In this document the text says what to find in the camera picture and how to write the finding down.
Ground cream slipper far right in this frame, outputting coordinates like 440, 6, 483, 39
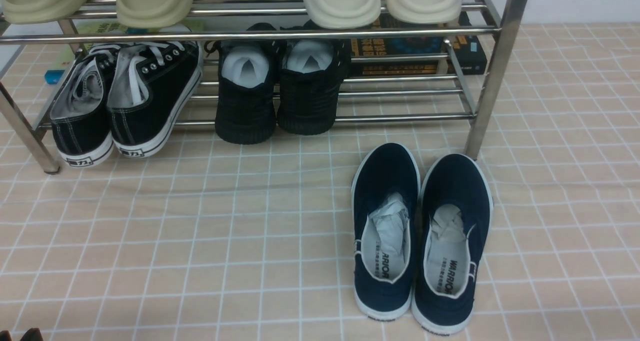
385, 0, 462, 25

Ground black mesh shoe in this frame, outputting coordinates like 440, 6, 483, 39
204, 39, 284, 145
276, 38, 352, 136

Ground black mesh shoe right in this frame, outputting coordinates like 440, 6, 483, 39
276, 38, 352, 136

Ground black canvas sneaker far left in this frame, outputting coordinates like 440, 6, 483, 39
49, 44, 123, 168

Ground navy slip-on shoe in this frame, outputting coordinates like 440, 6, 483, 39
350, 142, 421, 322
411, 153, 494, 336

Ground black mesh shoe left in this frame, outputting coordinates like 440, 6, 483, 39
204, 39, 284, 145

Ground small blue box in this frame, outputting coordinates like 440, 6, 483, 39
43, 69, 66, 85

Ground cream slipper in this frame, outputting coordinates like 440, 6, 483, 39
385, 0, 462, 25
302, 0, 382, 30

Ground dark object bottom left corner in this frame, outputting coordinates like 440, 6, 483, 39
0, 327, 44, 341

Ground black canvas sneaker white laces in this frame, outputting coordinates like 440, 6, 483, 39
106, 41, 204, 158

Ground silver metal shoe rack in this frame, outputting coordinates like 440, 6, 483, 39
1, 0, 528, 175

